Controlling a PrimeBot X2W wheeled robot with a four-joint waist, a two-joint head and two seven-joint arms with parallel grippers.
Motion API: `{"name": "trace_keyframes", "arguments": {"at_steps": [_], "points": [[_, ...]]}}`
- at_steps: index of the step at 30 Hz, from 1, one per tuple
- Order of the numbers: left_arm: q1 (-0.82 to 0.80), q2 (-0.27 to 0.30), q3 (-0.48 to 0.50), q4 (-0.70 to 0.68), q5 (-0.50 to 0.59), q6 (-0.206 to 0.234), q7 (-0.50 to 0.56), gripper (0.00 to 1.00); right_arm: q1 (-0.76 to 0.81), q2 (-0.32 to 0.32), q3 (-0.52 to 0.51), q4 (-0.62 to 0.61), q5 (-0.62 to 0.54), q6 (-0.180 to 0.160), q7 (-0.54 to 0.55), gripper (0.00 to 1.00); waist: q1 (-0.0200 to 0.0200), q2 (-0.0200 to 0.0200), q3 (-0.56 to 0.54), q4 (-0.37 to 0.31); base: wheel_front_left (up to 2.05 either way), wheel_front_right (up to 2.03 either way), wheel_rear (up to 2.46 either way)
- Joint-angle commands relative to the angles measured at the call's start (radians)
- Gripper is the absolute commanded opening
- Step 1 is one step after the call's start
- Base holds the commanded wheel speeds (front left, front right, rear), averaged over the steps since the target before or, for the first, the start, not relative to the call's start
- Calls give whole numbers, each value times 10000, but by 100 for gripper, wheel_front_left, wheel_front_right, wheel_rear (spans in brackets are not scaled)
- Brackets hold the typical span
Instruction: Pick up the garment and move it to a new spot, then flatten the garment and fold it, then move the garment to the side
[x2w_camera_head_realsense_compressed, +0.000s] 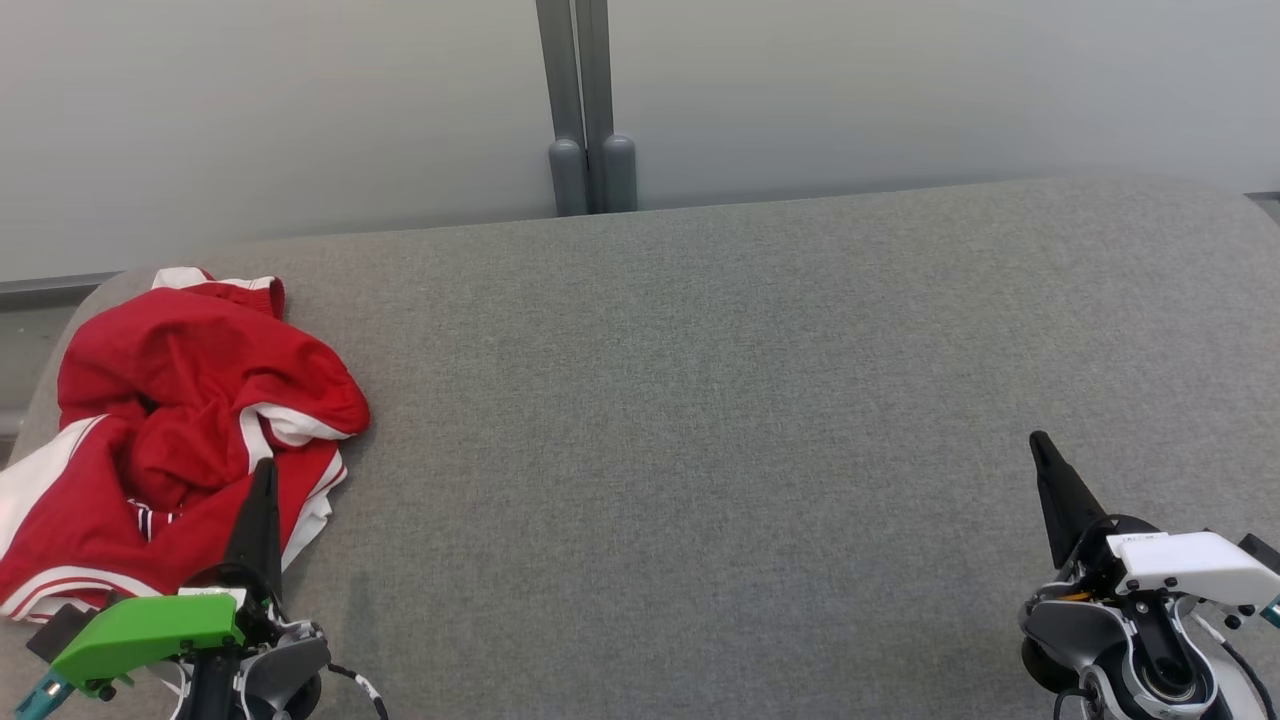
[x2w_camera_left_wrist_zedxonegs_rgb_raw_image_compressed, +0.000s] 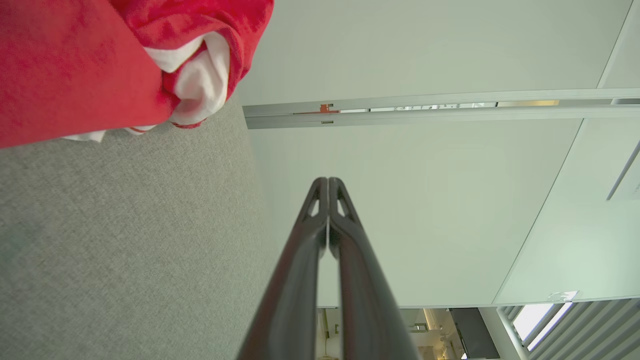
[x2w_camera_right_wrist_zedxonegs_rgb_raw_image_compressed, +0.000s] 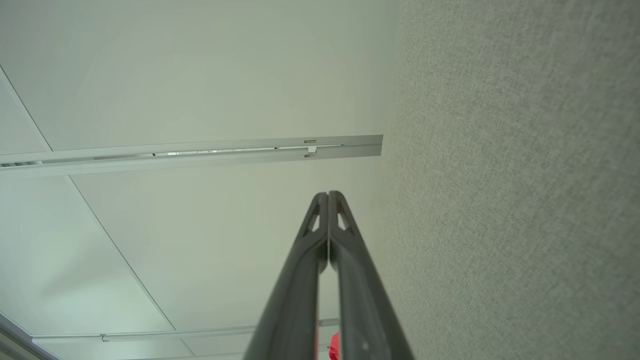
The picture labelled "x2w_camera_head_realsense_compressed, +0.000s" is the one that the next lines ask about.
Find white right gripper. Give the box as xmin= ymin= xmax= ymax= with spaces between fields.
xmin=1030 ymin=432 xmax=1280 ymax=608

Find black white striped cable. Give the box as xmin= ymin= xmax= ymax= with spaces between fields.
xmin=328 ymin=662 xmax=391 ymax=720

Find teal left camera connector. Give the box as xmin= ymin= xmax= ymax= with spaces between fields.
xmin=14 ymin=674 xmax=73 ymax=720

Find red basketball jersey white sleeves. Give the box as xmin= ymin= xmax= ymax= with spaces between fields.
xmin=0 ymin=405 xmax=349 ymax=626

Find grey partition post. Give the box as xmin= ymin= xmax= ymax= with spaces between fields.
xmin=535 ymin=0 xmax=589 ymax=218
xmin=575 ymin=0 xmax=638 ymax=214

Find red shorts white stripe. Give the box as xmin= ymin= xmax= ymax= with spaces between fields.
xmin=57 ymin=265 xmax=373 ymax=511

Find grey fabric sofa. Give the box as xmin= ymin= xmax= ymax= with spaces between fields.
xmin=0 ymin=178 xmax=1280 ymax=720

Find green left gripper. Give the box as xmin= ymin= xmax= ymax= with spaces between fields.
xmin=50 ymin=458 xmax=286 ymax=701

